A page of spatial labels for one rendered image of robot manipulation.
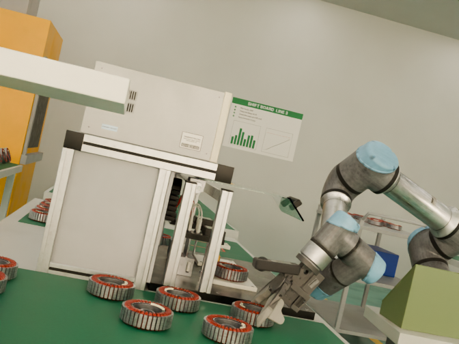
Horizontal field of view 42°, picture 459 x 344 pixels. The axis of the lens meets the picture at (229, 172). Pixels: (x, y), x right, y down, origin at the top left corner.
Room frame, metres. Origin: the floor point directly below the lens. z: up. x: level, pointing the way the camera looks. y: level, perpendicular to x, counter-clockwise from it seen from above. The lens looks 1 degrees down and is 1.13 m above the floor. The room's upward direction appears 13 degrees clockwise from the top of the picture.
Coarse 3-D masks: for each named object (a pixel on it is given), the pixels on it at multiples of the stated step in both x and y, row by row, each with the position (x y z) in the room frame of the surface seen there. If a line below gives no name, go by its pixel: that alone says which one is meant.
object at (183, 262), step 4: (184, 256) 1.76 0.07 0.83; (188, 256) 1.78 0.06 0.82; (192, 256) 1.79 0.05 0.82; (180, 260) 1.75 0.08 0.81; (184, 260) 1.75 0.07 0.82; (188, 260) 1.75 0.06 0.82; (192, 260) 1.75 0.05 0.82; (180, 264) 1.75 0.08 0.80; (184, 264) 1.75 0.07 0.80; (192, 264) 1.75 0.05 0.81; (180, 268) 1.75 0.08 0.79; (184, 268) 1.75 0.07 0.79; (192, 268) 1.75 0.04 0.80; (180, 272) 1.75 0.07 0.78; (184, 272) 1.75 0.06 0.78
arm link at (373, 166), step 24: (384, 144) 1.82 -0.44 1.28; (336, 168) 1.85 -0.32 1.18; (360, 168) 1.77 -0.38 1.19; (384, 168) 1.75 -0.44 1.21; (360, 192) 1.83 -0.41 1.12; (384, 192) 1.82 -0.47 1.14; (408, 192) 1.83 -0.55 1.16; (432, 216) 1.87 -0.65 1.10; (456, 216) 1.89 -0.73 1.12; (456, 240) 1.90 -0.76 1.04
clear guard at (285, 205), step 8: (224, 184) 1.68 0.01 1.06; (232, 184) 1.72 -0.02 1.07; (240, 184) 1.88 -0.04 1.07; (264, 192) 1.70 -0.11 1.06; (272, 192) 1.78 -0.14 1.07; (280, 200) 1.86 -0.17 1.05; (288, 200) 1.74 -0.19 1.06; (280, 208) 1.95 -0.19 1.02; (288, 208) 1.81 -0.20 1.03; (296, 208) 1.72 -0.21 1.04; (296, 216) 1.77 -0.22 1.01
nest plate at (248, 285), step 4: (216, 276) 1.78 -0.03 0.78; (216, 280) 1.73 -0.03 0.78; (220, 280) 1.75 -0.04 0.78; (224, 280) 1.76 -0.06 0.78; (248, 280) 1.84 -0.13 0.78; (216, 284) 1.73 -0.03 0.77; (220, 284) 1.73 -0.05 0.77; (224, 284) 1.73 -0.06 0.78; (228, 284) 1.74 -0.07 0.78; (232, 284) 1.74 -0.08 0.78; (236, 284) 1.74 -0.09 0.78; (240, 284) 1.75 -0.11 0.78; (244, 284) 1.76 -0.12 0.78; (248, 284) 1.78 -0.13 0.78; (252, 284) 1.79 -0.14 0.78; (240, 288) 1.74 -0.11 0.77; (244, 288) 1.74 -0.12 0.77; (248, 288) 1.75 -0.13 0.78; (252, 288) 1.75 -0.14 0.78; (256, 288) 1.75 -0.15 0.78
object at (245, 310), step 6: (240, 300) 1.52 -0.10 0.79; (234, 306) 1.46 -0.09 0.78; (240, 306) 1.46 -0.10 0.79; (246, 306) 1.51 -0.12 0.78; (252, 306) 1.52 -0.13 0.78; (258, 306) 1.52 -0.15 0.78; (234, 312) 1.46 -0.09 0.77; (240, 312) 1.44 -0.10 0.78; (246, 312) 1.43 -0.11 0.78; (252, 312) 1.44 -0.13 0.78; (258, 312) 1.45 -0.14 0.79; (240, 318) 1.44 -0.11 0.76; (246, 318) 1.43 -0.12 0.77; (252, 318) 1.43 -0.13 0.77; (252, 324) 1.43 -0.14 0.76; (264, 324) 1.44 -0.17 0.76; (270, 324) 1.45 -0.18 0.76
